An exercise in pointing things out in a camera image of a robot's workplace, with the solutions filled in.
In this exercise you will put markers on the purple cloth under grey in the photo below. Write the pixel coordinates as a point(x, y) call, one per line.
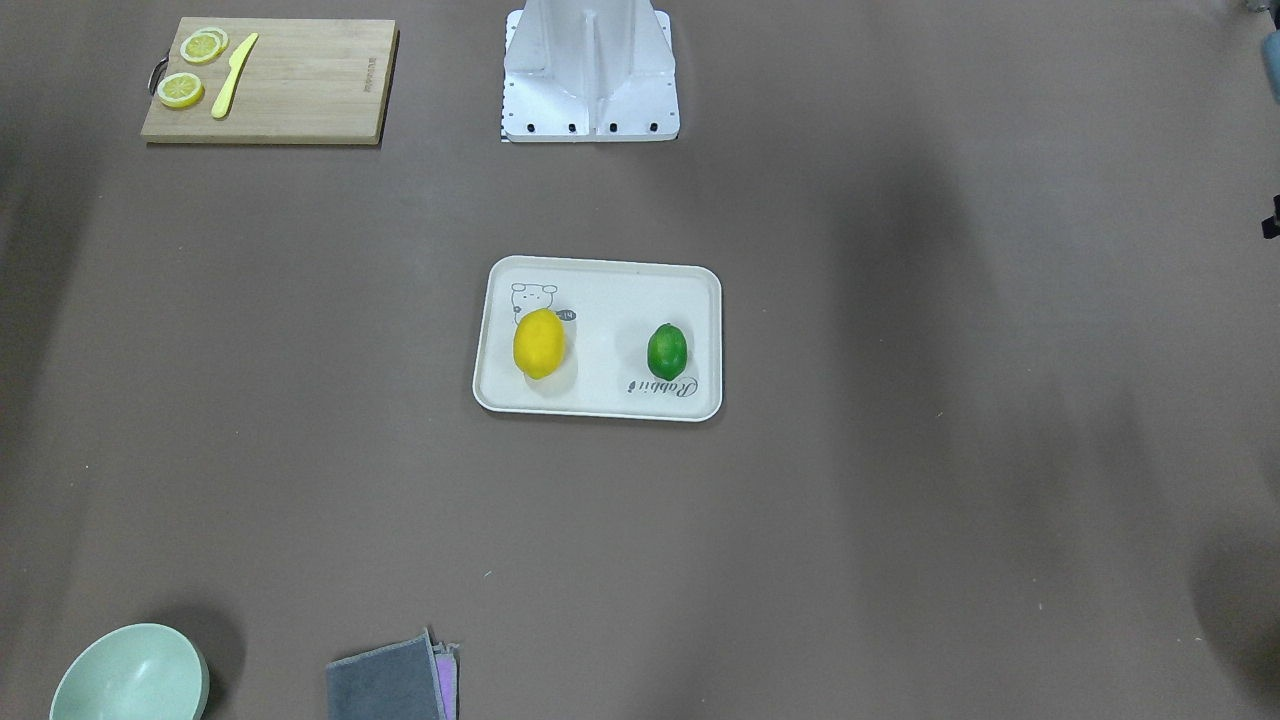
point(447, 672)

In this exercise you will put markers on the white rabbit tray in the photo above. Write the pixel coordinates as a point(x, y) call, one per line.
point(610, 309)

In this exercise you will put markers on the green lime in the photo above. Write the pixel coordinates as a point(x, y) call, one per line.
point(667, 352)

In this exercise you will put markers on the mint green bowl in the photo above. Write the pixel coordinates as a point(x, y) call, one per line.
point(140, 671)

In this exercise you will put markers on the lower lemon slice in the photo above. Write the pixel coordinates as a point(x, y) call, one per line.
point(179, 90)

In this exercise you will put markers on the grey folded cloth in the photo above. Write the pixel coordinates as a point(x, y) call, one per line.
point(392, 682)

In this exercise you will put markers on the lemon slice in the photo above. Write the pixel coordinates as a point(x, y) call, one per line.
point(204, 45)
point(179, 90)

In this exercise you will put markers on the bamboo cutting board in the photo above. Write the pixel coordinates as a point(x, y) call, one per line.
point(307, 81)

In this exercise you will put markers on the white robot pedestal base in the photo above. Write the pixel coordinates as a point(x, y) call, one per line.
point(589, 72)

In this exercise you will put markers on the yellow plastic knife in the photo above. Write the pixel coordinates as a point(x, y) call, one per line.
point(221, 107)

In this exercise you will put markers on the upper lemon slice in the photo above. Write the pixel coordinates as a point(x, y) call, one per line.
point(204, 45)

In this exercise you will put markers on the yellow lemon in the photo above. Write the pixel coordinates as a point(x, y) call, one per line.
point(539, 344)

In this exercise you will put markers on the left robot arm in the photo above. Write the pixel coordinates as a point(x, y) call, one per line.
point(1270, 56)

